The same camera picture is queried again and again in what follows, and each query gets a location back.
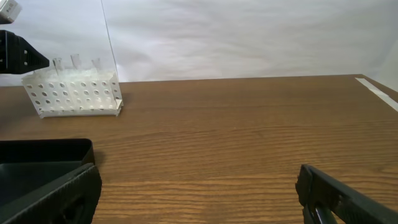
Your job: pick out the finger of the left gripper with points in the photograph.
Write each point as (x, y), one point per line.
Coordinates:
(18, 56)

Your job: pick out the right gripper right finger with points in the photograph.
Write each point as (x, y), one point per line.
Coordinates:
(339, 202)

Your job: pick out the white test tube rack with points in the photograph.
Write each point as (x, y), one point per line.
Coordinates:
(74, 93)

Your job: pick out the clear test tube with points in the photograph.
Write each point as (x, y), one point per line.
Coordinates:
(57, 65)
(75, 61)
(96, 63)

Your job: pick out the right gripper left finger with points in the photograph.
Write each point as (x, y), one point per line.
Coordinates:
(46, 202)

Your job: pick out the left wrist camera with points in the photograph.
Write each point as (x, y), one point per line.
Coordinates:
(8, 9)

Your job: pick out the black tray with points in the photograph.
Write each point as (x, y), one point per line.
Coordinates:
(37, 152)

